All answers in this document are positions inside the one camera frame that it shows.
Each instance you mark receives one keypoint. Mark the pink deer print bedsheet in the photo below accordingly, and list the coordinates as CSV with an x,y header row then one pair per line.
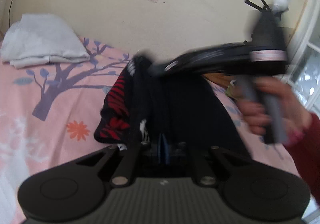
x,y
50,119

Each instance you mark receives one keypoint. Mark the black tape cross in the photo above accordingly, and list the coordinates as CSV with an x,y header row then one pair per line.
x,y
258,4

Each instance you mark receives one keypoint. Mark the person's right forearm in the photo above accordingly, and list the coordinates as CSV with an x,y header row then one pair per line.
x,y
306,159

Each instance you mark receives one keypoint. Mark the person's right hand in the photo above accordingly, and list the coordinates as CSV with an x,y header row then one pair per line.
x,y
295,106

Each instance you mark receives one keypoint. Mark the brown chair back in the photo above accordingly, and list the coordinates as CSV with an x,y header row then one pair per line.
x,y
220,77

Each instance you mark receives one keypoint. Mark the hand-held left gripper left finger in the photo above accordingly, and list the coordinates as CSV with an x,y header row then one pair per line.
x,y
130,164

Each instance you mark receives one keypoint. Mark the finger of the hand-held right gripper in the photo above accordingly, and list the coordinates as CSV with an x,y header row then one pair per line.
x,y
156,67

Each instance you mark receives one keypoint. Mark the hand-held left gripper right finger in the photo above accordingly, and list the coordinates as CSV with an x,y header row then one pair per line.
x,y
165,150

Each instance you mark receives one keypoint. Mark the dark reindeer pattern sweater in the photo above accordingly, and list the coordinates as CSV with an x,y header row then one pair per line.
x,y
190,111

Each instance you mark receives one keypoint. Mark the white folded cloth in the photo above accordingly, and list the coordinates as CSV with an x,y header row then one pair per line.
x,y
42,39

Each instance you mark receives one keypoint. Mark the white window frame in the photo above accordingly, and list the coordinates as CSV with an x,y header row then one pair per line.
x,y
303,59

